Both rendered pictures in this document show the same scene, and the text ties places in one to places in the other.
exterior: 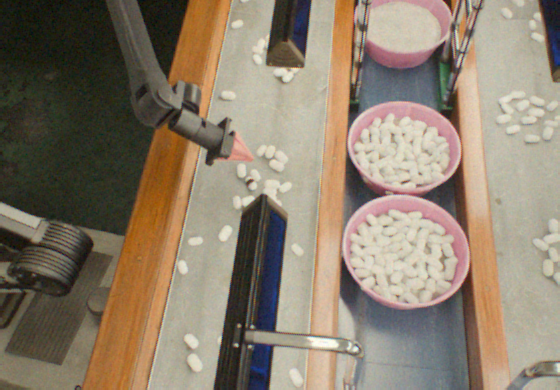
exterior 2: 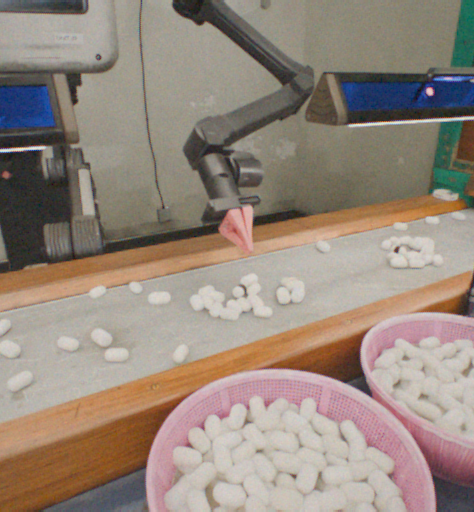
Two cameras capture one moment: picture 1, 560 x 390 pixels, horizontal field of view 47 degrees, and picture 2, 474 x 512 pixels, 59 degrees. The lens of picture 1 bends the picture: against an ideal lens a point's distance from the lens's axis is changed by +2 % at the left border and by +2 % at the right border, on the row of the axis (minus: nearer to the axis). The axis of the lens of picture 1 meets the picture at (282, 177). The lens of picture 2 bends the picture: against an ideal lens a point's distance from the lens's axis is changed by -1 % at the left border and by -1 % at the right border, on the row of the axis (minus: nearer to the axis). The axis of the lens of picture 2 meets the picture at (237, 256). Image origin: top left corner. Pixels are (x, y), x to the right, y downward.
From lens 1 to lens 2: 107 cm
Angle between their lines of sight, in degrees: 51
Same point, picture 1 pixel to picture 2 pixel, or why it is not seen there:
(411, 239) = (327, 479)
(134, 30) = (251, 106)
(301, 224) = (226, 346)
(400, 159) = (448, 390)
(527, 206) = not seen: outside the picture
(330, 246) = (206, 371)
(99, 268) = not seen: hidden behind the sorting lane
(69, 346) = not seen: hidden behind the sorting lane
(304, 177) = (296, 322)
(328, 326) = (56, 426)
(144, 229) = (124, 257)
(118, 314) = (18, 276)
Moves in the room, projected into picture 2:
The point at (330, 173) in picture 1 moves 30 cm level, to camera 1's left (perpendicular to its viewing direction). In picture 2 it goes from (321, 327) to (213, 260)
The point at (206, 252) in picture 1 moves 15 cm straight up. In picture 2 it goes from (128, 301) to (119, 220)
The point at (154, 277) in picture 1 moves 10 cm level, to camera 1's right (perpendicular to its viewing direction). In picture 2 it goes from (71, 277) to (87, 299)
